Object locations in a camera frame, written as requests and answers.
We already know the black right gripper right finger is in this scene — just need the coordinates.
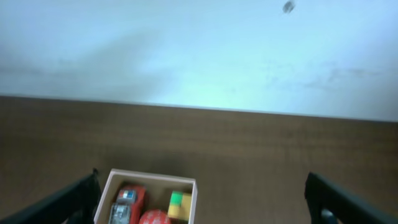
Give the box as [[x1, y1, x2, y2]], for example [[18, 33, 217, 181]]
[[304, 172, 397, 224]]

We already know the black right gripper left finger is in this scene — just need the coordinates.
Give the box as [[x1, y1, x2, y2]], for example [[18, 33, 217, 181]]
[[1, 169, 101, 224]]

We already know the red toy fire truck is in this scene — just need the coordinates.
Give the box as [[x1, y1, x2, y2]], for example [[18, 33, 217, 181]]
[[108, 185, 146, 224]]

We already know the red numbered polyhedral die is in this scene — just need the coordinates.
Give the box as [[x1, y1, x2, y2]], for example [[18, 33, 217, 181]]
[[139, 210, 172, 224]]

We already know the white cardboard box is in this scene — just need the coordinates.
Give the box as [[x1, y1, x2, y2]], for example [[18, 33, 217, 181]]
[[93, 169, 198, 224]]

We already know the multicolour puzzle cube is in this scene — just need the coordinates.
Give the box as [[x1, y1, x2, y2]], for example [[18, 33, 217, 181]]
[[167, 191, 192, 222]]

